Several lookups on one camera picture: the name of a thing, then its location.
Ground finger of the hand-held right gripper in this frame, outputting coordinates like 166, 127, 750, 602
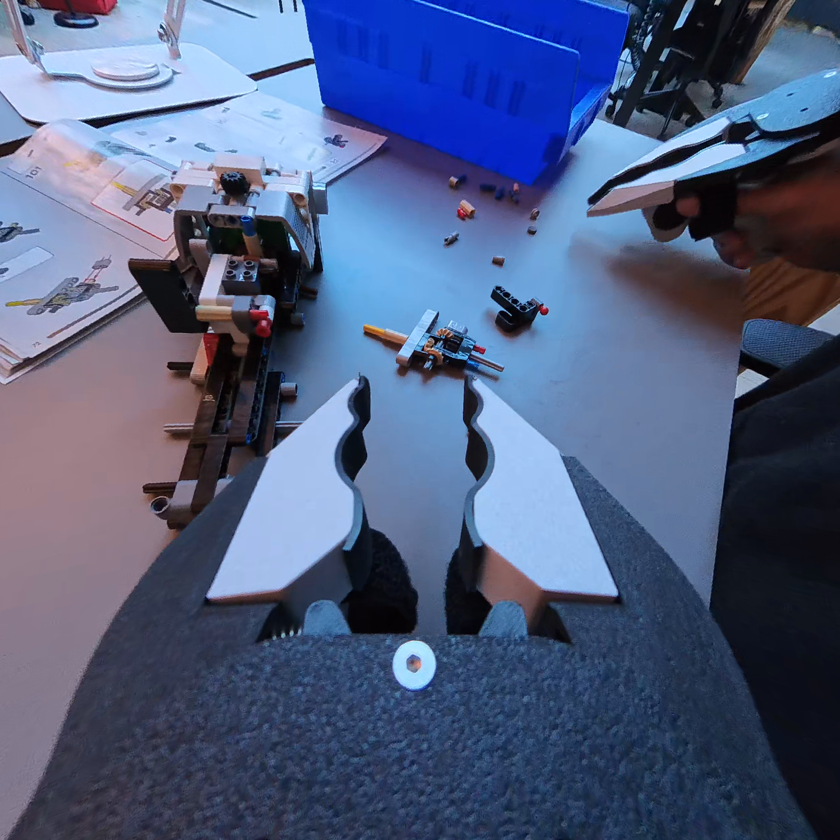
586, 140, 757, 219
592, 118, 736, 202

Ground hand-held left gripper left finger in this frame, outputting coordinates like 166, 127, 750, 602
205, 376, 373, 605

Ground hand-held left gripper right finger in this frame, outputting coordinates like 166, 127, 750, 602
461, 376, 622, 608

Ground black lego angle beam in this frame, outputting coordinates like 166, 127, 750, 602
491, 285, 550, 333

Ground scattered small lego pins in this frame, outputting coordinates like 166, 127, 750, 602
443, 172, 542, 266

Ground small lego gear assembly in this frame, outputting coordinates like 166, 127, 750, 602
363, 310, 506, 375

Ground white lego truck model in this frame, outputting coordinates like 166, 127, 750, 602
128, 154, 329, 529

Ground lego instruction booklet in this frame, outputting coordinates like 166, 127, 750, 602
0, 92, 388, 385

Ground person's right hand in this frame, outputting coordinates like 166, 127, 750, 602
712, 167, 840, 271

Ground black mesh chair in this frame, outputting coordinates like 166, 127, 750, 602
740, 318, 834, 378

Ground blue plastic bin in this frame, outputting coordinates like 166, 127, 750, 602
302, 0, 631, 186

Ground black shirt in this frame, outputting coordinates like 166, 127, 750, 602
712, 335, 840, 840

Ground document holder stand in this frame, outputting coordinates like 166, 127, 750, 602
0, 0, 258, 126

